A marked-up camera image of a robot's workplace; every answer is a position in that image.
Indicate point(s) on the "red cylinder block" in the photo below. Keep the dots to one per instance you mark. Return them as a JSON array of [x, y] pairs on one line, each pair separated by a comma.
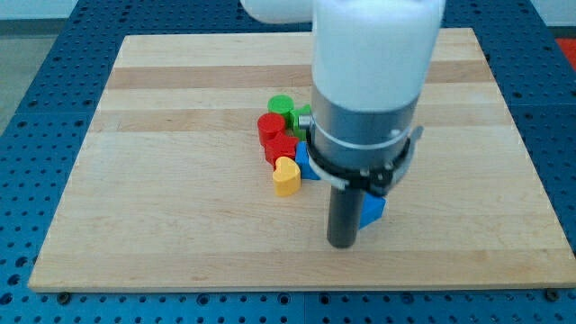
[[269, 125]]

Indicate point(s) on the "wooden board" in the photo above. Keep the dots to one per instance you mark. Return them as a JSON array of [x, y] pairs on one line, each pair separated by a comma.
[[171, 192]]

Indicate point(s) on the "blue cube block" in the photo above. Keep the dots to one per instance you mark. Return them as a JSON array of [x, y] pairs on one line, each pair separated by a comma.
[[302, 160]]

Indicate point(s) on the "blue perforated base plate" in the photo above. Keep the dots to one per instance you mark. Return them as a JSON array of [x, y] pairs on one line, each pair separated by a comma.
[[40, 144]]

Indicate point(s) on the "red star block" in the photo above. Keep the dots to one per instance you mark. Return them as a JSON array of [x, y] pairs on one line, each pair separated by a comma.
[[281, 145]]

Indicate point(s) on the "yellow heart block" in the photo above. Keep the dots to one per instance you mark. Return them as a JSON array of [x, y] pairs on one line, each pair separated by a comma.
[[286, 177]]

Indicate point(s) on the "green cylinder block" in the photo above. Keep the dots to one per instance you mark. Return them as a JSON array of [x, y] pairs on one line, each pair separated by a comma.
[[281, 104]]

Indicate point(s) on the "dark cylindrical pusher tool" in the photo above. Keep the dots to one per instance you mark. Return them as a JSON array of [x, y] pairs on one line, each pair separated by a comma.
[[344, 215]]

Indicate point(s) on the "blue triangle block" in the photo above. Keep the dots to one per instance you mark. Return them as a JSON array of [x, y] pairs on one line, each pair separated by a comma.
[[372, 210]]

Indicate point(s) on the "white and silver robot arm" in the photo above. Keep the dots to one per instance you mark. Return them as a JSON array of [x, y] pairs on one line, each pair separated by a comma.
[[369, 63]]

